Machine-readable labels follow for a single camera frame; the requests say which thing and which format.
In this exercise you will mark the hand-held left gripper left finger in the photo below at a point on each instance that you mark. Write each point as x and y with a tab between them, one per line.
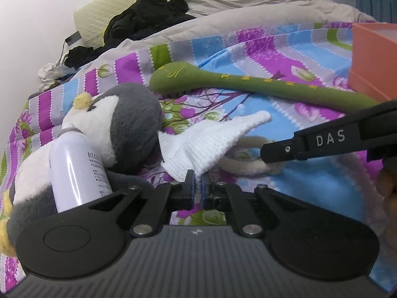
192	187

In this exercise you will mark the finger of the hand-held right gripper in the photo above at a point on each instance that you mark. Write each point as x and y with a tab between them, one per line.
328	139

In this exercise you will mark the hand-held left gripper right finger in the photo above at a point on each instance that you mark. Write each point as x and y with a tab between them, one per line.
203	189

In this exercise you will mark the white knitted towel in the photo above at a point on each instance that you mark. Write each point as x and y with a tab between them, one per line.
211	142

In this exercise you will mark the salmon pink box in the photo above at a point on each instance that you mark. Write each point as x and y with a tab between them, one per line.
372	56

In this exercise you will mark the person's right hand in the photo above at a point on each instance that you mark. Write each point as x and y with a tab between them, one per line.
387	183

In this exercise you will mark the striped floral bed sheet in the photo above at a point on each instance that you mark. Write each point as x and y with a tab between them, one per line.
310	124

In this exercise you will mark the grey white penguin plush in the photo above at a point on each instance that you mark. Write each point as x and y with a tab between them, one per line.
130	121

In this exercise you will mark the long green plush snake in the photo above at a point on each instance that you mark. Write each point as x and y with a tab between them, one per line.
186	74

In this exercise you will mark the pale lavender spray bottle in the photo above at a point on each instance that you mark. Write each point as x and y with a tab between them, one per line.
74	167

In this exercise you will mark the grey duvet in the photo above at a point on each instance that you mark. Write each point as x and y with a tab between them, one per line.
248	6

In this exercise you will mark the small black garment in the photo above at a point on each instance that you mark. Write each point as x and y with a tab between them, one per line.
80	56

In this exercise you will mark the large black clothes pile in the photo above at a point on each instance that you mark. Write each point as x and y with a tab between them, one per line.
139	18

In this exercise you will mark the crumpled white cloth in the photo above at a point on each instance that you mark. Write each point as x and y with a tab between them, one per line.
51	74

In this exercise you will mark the wall socket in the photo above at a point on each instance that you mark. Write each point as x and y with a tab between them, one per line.
73	38

